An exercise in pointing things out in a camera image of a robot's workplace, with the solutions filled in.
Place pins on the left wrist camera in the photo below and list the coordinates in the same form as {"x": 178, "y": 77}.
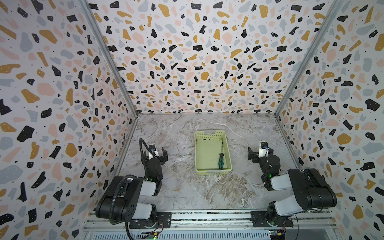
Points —
{"x": 153, "y": 151}

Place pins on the green black screwdriver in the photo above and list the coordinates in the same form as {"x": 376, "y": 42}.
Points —
{"x": 221, "y": 157}

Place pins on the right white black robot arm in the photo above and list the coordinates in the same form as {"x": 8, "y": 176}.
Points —
{"x": 310, "y": 190}

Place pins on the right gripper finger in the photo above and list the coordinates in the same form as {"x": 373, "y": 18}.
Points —
{"x": 270, "y": 151}
{"x": 252, "y": 156}

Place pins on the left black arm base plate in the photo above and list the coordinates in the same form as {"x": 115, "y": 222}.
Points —
{"x": 162, "y": 220}

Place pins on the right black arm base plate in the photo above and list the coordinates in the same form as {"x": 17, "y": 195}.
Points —
{"x": 264, "y": 219}

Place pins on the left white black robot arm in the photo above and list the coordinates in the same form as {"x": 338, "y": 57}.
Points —
{"x": 120, "y": 202}

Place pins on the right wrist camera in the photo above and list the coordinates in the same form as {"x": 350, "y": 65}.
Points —
{"x": 263, "y": 150}

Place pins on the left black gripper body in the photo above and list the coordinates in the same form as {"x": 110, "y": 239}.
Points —
{"x": 158, "y": 179}

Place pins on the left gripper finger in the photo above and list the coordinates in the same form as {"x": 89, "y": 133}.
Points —
{"x": 145, "y": 156}
{"x": 164, "y": 156}

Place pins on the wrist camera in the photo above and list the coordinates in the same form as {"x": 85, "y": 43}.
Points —
{"x": 153, "y": 151}
{"x": 263, "y": 150}

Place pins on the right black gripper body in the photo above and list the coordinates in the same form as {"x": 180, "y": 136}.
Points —
{"x": 258, "y": 156}

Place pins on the light green plastic bin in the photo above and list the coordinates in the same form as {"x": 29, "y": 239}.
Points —
{"x": 207, "y": 149}

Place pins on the aluminium mounting rail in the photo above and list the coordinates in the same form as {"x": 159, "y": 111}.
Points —
{"x": 217, "y": 225}

